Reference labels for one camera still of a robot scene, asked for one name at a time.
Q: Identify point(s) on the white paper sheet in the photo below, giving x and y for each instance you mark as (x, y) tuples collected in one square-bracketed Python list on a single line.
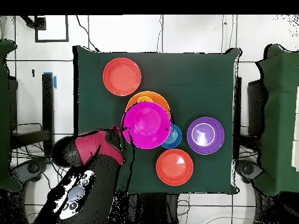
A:
[(296, 128)]

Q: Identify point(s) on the pink plastic bowl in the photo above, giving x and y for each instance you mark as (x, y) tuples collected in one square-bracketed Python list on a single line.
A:
[(147, 126)]

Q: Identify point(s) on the black square floor frame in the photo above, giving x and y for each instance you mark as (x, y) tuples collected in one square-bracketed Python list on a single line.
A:
[(51, 40)]

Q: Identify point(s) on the blue plastic bowl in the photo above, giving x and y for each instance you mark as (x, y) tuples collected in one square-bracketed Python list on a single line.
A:
[(175, 138)]

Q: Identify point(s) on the red plastic bowl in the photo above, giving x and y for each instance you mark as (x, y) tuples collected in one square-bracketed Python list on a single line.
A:
[(175, 166), (122, 77)]

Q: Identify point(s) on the black metal stand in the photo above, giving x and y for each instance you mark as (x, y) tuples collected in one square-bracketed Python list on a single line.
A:
[(48, 105)]

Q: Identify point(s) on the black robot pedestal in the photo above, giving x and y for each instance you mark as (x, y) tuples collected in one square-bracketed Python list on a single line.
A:
[(158, 207)]

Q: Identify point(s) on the neighbouring green cloth table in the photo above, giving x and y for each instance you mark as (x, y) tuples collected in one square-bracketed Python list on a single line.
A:
[(4, 116), (280, 116)]

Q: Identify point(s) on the purple plastic bowl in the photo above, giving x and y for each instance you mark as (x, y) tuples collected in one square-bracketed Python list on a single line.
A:
[(205, 135)]

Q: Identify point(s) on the orange plastic bowl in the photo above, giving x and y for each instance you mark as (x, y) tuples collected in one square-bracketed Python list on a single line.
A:
[(158, 98)]

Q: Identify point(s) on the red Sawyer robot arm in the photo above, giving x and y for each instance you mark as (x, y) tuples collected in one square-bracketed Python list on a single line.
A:
[(93, 144)]

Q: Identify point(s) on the blue tape strip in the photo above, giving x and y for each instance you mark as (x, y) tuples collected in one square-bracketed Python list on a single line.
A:
[(55, 81)]

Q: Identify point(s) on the small black floor object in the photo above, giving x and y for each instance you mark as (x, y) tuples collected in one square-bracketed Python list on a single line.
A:
[(33, 73)]

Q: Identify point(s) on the dark green table cloth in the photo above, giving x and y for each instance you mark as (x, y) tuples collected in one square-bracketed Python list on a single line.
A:
[(100, 93)]

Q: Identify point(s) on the black rounded floor machine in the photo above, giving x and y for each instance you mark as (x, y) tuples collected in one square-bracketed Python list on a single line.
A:
[(247, 169), (30, 168)]

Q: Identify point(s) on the black computer tower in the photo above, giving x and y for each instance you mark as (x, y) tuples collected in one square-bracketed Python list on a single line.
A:
[(257, 105)]

